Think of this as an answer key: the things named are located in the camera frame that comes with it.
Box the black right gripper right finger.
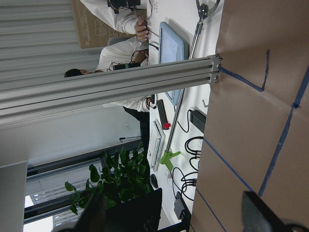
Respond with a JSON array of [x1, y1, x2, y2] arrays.
[[242, 191, 287, 232]]

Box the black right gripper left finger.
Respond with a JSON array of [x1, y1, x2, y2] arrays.
[[73, 193, 106, 232]]

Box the black monitor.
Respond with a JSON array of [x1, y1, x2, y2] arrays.
[[105, 188, 162, 232]]

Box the green potted plant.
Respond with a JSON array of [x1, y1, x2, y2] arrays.
[[65, 143, 153, 215]]

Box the white keyboard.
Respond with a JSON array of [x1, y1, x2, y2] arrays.
[[147, 119, 165, 172]]

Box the black power adapter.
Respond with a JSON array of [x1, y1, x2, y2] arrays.
[[190, 109, 206, 133]]

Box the seated person in white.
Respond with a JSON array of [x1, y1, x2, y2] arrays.
[[64, 0, 152, 145]]

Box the green handled reacher grabber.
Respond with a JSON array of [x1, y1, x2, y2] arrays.
[[160, 0, 220, 171]]

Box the aluminium frame post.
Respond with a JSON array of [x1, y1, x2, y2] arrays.
[[0, 55, 221, 125]]

